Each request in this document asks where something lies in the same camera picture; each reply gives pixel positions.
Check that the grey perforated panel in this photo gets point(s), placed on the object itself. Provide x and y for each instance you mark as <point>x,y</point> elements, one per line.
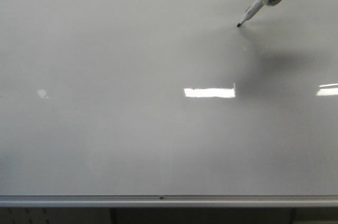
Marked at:
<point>55,215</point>

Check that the white whiteboard with aluminium frame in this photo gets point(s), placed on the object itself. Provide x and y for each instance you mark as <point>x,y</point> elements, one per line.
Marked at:
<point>168,103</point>

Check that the black whiteboard marker with tape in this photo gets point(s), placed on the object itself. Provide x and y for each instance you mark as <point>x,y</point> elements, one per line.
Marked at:
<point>254,8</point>

